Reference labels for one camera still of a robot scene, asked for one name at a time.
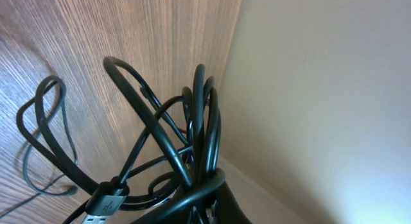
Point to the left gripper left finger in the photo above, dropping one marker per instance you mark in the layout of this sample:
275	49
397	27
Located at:
170	209

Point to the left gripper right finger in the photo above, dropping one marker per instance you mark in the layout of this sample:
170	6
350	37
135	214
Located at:
226	209

